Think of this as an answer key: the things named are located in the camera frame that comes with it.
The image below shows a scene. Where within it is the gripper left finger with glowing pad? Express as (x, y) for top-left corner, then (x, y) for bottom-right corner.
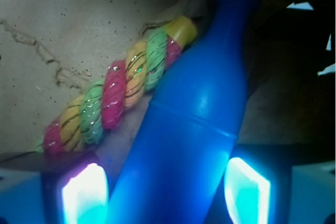
(0, 152), (110, 224)

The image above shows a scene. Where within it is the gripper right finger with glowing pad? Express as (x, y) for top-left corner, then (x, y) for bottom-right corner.
(215, 144), (336, 224)

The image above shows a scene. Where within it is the blue plastic bottle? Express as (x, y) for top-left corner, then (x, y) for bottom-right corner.
(107, 0), (261, 223)

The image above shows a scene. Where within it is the pink yellow green twisted rope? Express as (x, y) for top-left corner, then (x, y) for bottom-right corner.
(33, 15), (198, 155)

